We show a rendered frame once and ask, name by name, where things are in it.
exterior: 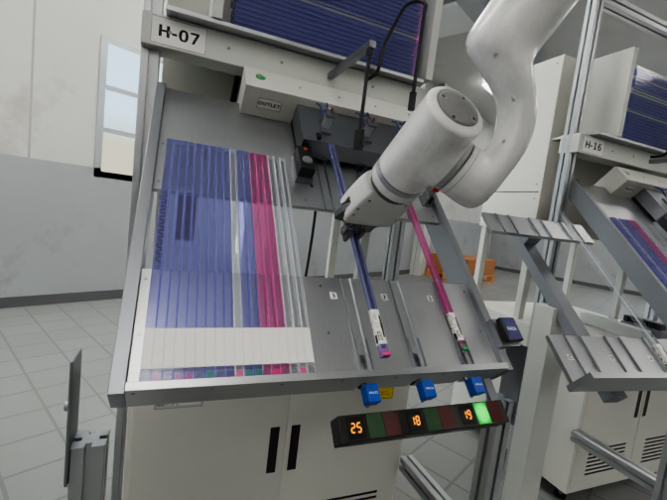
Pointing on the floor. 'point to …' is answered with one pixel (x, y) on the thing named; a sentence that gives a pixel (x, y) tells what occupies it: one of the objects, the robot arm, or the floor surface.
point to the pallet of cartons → (470, 267)
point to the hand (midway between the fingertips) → (352, 230)
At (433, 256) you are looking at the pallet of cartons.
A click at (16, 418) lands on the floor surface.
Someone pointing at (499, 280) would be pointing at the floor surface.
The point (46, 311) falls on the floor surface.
